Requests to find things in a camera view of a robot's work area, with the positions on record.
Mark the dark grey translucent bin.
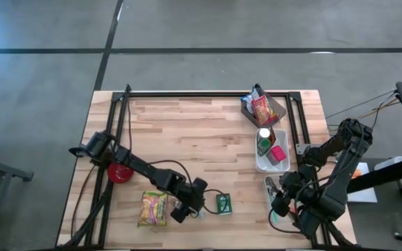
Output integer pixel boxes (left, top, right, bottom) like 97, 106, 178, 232
239, 86, 288, 129

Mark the white plastic bin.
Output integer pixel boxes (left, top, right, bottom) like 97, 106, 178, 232
255, 128, 292, 174

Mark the white paper sheet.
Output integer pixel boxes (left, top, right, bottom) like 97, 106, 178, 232
345, 162, 378, 204

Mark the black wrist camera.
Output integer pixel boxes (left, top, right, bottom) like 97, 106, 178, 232
271, 195, 292, 218
170, 205, 192, 225

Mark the clear storage container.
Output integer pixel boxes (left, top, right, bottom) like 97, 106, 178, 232
373, 155, 402, 172

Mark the green spice tin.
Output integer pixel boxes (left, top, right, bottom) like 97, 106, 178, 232
216, 192, 234, 216

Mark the cable bundle to desk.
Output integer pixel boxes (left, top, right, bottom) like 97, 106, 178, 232
325, 89, 399, 135

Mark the yellow ramen noodle packet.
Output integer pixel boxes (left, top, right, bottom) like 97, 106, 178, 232
137, 190, 170, 228

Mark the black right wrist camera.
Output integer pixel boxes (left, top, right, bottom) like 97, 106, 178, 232
271, 195, 292, 218

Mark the brown cable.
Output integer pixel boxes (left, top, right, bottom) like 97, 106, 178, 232
70, 165, 96, 238

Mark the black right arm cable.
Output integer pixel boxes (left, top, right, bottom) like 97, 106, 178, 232
267, 174, 327, 235

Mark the red bowl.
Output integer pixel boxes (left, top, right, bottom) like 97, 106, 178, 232
107, 162, 135, 184

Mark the black slanted beam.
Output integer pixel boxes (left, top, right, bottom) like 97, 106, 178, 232
342, 153, 402, 196

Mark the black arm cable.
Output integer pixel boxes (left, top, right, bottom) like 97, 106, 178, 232
267, 174, 327, 235
126, 99, 230, 215

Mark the blue and white snack packet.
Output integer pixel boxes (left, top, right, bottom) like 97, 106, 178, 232
240, 86, 262, 114

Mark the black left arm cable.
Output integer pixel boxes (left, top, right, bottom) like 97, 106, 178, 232
126, 99, 230, 215

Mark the clear plastic bin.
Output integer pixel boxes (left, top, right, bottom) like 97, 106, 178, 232
263, 174, 315, 231

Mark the red ramen noodle packet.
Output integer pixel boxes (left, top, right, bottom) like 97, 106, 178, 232
251, 94, 278, 126

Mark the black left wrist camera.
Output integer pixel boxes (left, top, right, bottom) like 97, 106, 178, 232
170, 205, 192, 225

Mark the spice jar with green lid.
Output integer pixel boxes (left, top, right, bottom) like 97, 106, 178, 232
256, 137, 272, 157

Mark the red smoked paprika tin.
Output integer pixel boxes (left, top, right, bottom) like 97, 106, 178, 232
266, 145, 288, 167

